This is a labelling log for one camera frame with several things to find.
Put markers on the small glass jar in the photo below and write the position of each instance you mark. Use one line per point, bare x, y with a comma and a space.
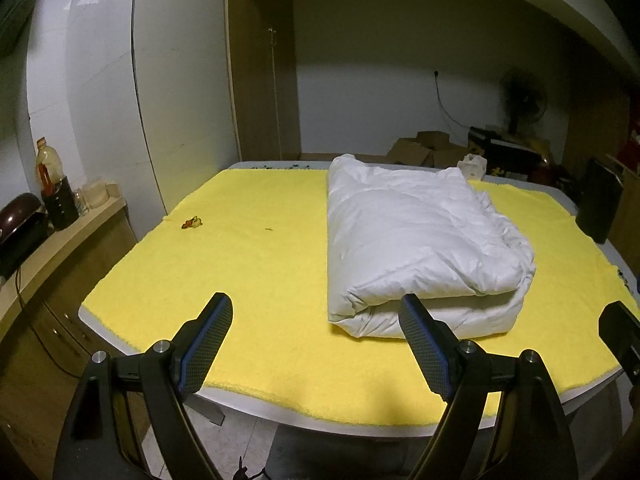
80, 202

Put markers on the person's dark trousers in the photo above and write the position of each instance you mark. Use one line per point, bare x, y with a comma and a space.
340, 455

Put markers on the black chair back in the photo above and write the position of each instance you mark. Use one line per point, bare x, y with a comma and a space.
599, 202

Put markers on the white puffer jacket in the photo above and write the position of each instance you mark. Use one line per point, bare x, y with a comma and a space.
410, 240

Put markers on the black and yellow box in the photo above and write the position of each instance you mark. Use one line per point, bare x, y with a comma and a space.
500, 152

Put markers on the white round container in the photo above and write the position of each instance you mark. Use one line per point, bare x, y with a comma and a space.
96, 195

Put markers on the row of small dark bits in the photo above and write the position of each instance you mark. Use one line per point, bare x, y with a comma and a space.
285, 165

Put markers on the tall wooden wardrobe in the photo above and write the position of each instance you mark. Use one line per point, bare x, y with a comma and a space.
262, 60

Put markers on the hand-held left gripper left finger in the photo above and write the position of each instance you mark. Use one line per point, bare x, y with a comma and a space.
207, 345

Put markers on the yellow blanket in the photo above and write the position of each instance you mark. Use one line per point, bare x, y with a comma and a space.
250, 285

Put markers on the wooden side cabinet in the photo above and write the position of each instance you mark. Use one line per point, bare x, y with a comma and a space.
35, 340

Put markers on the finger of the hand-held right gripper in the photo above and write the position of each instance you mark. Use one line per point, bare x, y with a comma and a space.
622, 332

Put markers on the standing fan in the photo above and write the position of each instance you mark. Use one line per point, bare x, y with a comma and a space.
522, 97

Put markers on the open cardboard box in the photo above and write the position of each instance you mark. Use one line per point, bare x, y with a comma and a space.
407, 152
434, 140
449, 158

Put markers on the dark red kitchen appliance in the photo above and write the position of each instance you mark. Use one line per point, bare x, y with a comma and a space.
20, 232

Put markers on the small orange scrap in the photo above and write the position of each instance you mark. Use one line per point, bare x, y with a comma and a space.
192, 222

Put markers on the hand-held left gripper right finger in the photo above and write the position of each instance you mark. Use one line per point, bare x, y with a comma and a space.
427, 350

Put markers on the cooking oil bottle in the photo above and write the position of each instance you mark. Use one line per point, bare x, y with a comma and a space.
49, 162

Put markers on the translucent plastic bag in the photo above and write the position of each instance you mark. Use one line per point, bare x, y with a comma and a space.
472, 167

